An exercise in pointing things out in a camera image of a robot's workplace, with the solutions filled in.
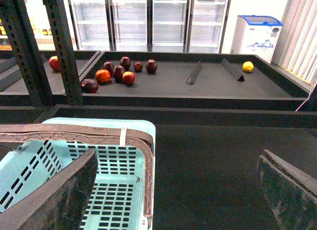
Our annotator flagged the white chest freezer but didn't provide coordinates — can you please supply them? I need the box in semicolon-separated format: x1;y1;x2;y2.
230;15;283;63

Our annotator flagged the glass door refrigerator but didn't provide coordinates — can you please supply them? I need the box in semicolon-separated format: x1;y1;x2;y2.
67;0;231;53

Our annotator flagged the black shelf divider right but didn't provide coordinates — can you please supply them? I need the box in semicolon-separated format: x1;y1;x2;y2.
221;58;245;82

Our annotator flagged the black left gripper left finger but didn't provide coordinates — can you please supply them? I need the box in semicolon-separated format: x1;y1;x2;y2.
0;149;98;230

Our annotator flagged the black upper display tray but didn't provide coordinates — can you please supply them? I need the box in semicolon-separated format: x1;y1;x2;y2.
80;51;308;111

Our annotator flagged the light blue plastic basket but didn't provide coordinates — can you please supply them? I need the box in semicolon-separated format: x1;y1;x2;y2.
0;118;156;230

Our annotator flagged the red yellow apple on shelf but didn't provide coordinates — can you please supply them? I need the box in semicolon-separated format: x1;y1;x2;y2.
122;71;136;85

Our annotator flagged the dark red tall apple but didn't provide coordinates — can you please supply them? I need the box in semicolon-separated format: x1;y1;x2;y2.
120;56;131;71

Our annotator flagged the dark metal rack post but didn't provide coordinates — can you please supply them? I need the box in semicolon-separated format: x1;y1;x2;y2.
0;0;54;106
43;0;83;105

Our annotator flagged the dark red apple right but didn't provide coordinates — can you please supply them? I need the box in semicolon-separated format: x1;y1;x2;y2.
146;59;158;74

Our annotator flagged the black shelf divider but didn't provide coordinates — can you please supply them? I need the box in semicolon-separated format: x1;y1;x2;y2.
186;61;202;85
221;58;245;82

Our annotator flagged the black lower display tray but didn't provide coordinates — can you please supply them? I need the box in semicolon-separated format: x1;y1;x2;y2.
37;105;317;230

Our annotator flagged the black shelf divider left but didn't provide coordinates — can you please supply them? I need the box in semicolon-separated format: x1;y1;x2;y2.
186;61;202;85

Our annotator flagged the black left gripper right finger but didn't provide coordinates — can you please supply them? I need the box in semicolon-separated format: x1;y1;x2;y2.
257;150;317;230

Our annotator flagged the small dark red apple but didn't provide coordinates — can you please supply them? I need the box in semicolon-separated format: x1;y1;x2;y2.
134;61;143;73

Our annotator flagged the orange red apple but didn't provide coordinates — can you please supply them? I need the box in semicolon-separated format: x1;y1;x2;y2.
95;69;111;84

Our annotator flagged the red apple behind post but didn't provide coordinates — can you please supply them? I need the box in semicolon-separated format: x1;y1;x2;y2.
49;56;60;71

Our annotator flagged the yellow lemon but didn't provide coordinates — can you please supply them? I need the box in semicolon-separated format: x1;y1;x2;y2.
242;61;254;73

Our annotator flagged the dark metal rack post left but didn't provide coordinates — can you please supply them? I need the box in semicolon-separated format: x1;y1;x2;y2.
0;0;54;106

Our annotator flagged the black display tray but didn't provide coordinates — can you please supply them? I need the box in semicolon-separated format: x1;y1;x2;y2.
80;51;308;111
37;105;317;230

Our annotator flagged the dark maroon apple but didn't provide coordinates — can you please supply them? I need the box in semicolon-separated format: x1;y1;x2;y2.
102;61;114;76

